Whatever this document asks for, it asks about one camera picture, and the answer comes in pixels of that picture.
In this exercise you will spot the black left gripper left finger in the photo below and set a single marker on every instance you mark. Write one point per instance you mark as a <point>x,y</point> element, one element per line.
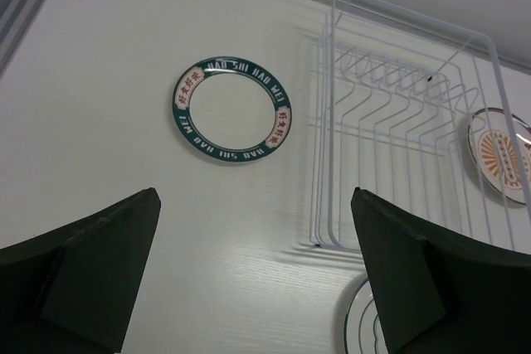
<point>73,289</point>

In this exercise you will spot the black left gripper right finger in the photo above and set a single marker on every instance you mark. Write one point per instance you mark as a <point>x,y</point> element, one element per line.
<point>438,291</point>

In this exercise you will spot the white plate with line pattern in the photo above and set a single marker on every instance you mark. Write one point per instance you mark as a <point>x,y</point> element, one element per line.
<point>362,330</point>

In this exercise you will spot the white wire dish rack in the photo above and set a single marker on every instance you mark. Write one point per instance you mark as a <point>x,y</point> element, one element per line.
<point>395,93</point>

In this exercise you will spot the green rimmed white plate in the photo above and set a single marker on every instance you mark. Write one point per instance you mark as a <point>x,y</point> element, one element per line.
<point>231,109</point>

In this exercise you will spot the orange patterned plate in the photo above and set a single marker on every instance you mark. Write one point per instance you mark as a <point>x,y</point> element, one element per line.
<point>497,155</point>

